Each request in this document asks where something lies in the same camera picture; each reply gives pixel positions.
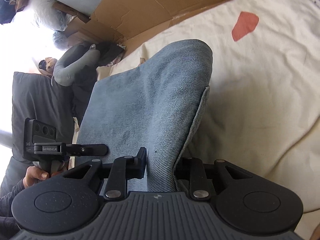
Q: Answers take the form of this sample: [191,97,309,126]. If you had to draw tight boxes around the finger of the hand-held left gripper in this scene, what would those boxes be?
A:
[66,143,108,157]

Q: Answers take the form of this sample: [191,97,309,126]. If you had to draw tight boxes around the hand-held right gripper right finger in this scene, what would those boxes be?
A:
[175,157,252,202]

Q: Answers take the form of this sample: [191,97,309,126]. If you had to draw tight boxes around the white plastic bag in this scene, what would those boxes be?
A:
[15,0,75,50]

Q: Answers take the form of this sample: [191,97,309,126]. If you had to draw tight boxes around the patterned cloth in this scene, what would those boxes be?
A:
[105,44,127,68]

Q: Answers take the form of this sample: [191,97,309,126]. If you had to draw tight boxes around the metal pole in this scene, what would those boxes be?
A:
[0,129,13,148]

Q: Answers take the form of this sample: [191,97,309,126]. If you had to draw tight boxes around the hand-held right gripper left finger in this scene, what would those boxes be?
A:
[62,147,147,201]

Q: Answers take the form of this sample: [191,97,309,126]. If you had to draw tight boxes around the dark hanging clothes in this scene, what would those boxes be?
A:
[0,0,18,25]

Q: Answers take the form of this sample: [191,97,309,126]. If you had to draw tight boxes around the person's left hand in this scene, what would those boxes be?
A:
[23,165,67,188]

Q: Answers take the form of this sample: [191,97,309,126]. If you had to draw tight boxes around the person's left forearm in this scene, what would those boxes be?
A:
[0,179,27,233]

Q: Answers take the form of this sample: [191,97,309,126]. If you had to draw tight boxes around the small teddy bear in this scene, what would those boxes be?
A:
[39,57,59,75]

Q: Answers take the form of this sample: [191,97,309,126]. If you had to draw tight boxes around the cream bear print bed sheet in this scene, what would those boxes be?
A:
[95,0,320,214]

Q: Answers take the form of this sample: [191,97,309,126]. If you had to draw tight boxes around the grey neck pillow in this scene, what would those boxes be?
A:
[53,44,100,87]

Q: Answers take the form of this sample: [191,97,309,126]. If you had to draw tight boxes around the flattened brown cardboard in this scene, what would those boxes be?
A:
[54,0,308,58]

